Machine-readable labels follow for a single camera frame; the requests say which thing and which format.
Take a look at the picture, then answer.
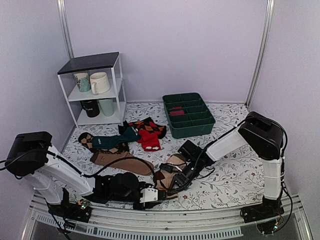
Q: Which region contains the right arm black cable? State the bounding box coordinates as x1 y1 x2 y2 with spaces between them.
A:
192 117 288 181

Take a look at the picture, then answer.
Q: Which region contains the black mug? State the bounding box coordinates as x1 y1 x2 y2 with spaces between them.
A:
80 99 100 118

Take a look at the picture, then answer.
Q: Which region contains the beige striped sock pair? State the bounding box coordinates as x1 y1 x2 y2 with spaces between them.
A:
155 153 186 191

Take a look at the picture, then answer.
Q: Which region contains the red rolled sock in tray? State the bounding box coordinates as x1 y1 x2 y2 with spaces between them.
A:
169 106 185 116

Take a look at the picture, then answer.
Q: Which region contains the pale green mug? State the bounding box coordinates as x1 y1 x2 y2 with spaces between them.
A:
98 98 114 117

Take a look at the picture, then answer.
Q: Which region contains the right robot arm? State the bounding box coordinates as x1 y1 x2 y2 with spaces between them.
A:
169 111 288 218

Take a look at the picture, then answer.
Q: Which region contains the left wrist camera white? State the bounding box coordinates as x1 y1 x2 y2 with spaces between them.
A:
139 187 158 203

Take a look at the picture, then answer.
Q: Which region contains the black orange argyle sock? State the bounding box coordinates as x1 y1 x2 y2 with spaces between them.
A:
118 117 167 139

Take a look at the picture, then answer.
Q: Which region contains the brown tan sock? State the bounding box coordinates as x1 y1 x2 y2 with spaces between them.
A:
90 152 152 176

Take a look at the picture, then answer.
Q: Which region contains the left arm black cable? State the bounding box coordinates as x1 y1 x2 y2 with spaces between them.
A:
0 147 157 181

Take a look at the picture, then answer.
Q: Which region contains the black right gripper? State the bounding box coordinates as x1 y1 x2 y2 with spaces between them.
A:
169 160 203 198

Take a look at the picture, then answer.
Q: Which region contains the aluminium corner post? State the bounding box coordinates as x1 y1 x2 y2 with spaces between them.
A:
56 0 74 59
245 0 275 109

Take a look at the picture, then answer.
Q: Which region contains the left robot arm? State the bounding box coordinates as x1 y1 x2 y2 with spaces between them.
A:
3 131 167 217

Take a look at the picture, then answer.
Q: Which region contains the green divided organizer tray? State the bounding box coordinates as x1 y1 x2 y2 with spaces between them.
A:
162 92 216 139

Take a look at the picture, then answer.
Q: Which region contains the brown argyle sock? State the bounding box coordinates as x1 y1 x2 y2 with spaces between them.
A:
78 132 130 154

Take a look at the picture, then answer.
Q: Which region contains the white shelf unit black top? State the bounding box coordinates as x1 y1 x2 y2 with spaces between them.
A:
57 52 127 128

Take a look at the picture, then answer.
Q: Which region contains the teal patterned mug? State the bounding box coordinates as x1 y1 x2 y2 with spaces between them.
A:
73 71 91 93

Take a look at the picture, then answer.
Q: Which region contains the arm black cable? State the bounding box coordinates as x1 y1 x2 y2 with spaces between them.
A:
192 117 288 181
0 147 157 181

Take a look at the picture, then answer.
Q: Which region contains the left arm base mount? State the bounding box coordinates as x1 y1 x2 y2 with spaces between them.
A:
47 201 92 223

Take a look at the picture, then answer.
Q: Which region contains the left aluminium corner post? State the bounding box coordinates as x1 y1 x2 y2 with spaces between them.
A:
56 0 74 59

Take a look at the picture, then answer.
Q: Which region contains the right aluminium corner post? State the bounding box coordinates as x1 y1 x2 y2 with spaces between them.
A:
245 0 275 109

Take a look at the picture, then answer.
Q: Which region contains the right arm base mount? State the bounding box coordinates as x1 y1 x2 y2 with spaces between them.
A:
240 198 285 223

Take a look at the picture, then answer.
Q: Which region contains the cream white mug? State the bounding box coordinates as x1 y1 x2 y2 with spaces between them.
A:
89 72 110 95

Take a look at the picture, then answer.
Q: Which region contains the aluminium front rail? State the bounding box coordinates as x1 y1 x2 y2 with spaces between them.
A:
21 193 313 240

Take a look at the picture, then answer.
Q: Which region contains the dark green sock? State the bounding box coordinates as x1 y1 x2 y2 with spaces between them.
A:
92 127 141 150

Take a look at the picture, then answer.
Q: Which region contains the red santa sock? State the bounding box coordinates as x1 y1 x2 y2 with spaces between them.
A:
137 129 161 152

